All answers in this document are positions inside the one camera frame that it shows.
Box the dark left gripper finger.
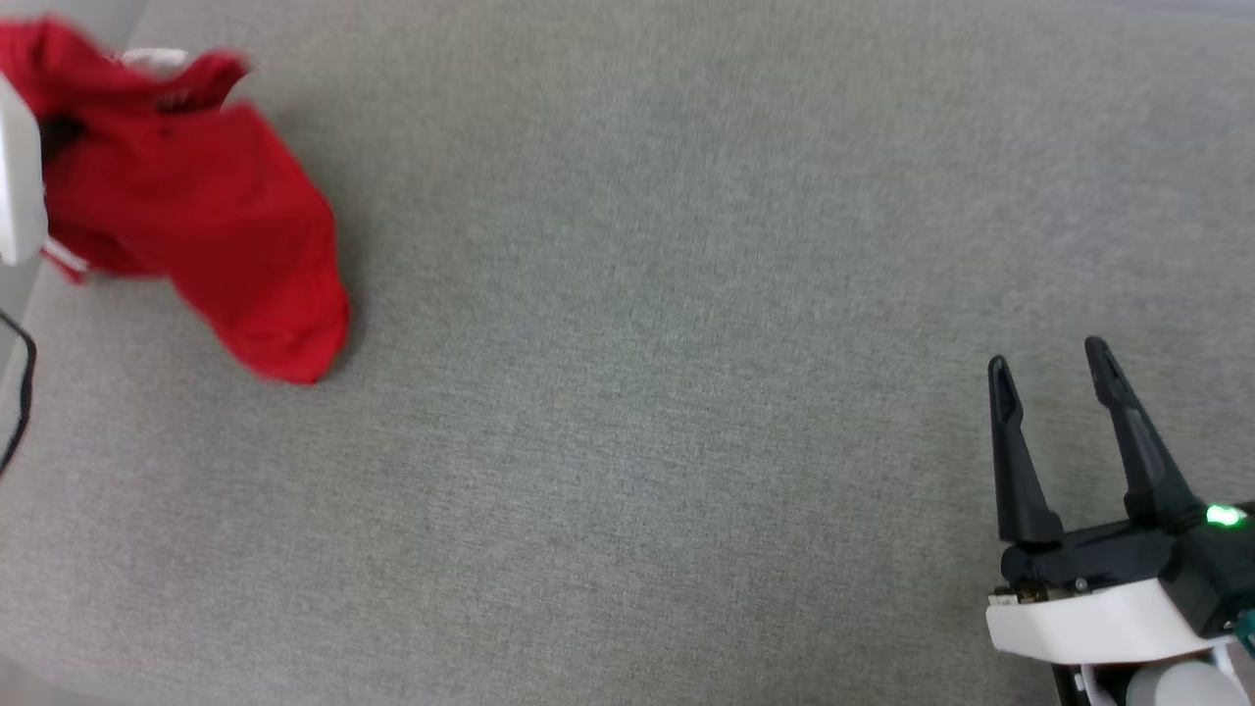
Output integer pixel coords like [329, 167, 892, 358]
[41, 116, 85, 164]

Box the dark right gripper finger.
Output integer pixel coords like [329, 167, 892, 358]
[1083, 336, 1209, 532]
[987, 355, 1066, 547]

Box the red and white jersey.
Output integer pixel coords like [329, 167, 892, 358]
[0, 17, 351, 385]

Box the grey fabric sofa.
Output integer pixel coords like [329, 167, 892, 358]
[0, 0, 1255, 706]

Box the thin black cable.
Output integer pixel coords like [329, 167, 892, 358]
[0, 310, 38, 476]

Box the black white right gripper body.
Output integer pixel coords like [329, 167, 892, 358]
[984, 498, 1255, 680]

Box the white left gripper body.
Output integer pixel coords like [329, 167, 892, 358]
[0, 74, 49, 268]

